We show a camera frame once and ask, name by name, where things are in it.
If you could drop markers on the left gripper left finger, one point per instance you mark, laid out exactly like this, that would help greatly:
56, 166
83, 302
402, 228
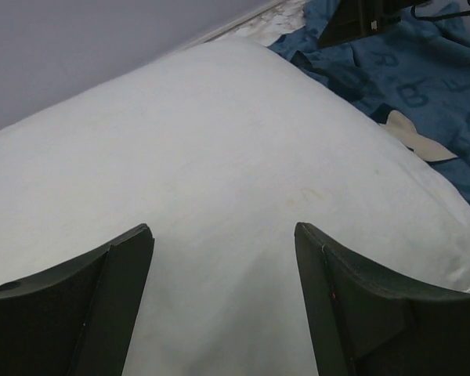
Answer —
76, 318

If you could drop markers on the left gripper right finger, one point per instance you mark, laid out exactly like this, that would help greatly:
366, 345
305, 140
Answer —
366, 319

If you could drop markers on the white pillow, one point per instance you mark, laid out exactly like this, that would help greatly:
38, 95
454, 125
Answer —
221, 150

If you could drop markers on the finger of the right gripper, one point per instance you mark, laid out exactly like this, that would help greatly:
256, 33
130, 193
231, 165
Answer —
356, 19

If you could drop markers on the blue cartoon print pillowcase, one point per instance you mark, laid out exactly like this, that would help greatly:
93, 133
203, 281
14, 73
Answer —
421, 69

